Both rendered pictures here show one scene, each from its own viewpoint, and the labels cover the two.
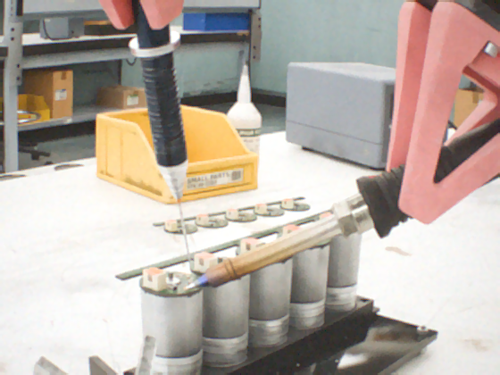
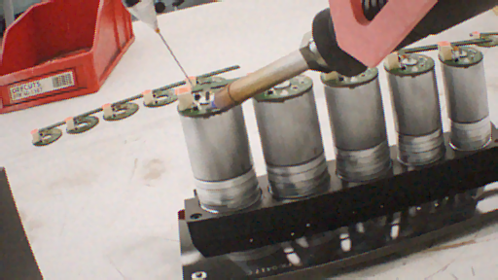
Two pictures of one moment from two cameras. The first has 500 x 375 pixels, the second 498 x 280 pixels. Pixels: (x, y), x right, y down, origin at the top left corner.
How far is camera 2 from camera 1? 25 cm
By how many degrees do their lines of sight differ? 48
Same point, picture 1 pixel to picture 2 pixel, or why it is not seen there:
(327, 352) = (424, 195)
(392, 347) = (480, 202)
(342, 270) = (459, 105)
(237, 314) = (287, 140)
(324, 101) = not seen: outside the picture
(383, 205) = (325, 41)
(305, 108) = not seen: outside the picture
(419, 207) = (353, 47)
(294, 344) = (384, 181)
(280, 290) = (355, 118)
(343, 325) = (462, 166)
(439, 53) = not seen: outside the picture
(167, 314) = (190, 134)
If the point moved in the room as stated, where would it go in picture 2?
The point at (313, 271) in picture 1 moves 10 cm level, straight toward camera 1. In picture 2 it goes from (409, 101) to (216, 212)
